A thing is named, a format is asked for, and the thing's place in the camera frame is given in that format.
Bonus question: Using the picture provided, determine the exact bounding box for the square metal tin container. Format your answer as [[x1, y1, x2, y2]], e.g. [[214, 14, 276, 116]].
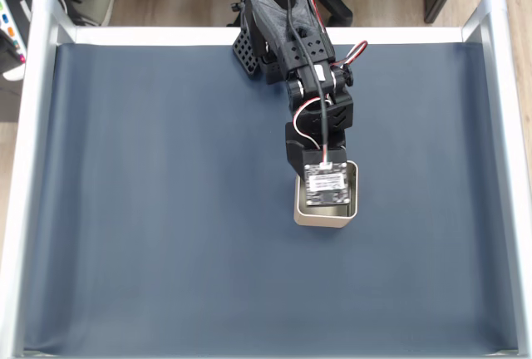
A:
[[293, 159, 359, 229]]

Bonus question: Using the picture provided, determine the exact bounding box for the dark blue table mat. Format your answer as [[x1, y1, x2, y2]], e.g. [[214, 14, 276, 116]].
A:
[[22, 42, 520, 356]]

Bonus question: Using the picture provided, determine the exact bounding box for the red white servo wire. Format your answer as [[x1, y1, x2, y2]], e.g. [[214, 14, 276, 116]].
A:
[[331, 39, 369, 72], [292, 98, 330, 165]]

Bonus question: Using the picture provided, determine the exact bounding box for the black camera circuit board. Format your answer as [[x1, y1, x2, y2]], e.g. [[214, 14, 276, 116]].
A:
[[303, 161, 350, 207]]

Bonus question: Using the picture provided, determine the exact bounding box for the black camera cable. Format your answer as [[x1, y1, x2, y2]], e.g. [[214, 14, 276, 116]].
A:
[[283, 0, 333, 165]]

